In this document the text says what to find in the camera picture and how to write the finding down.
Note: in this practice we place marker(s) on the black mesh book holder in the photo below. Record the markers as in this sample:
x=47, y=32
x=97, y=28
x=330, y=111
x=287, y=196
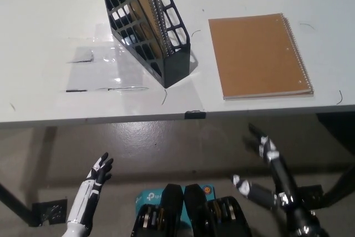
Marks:
x=176, y=67

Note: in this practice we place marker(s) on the teal tp-link box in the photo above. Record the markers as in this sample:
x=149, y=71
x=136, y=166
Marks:
x=147, y=196

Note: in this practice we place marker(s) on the black table leg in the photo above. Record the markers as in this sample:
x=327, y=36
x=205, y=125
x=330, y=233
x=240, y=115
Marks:
x=342, y=184
x=16, y=203

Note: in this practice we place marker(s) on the clear plastic sheet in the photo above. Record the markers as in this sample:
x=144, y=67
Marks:
x=105, y=67

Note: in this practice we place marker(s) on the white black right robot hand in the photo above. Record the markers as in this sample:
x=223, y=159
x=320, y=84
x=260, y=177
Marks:
x=280, y=176

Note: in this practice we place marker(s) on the black table edge clip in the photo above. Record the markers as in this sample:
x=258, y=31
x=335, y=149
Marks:
x=195, y=114

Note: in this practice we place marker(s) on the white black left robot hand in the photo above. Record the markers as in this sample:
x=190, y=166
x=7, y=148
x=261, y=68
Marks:
x=88, y=195

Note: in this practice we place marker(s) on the gray tape patch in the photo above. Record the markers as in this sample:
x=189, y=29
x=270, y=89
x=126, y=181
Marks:
x=80, y=54

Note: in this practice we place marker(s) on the black tape strip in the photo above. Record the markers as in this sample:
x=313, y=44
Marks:
x=76, y=90

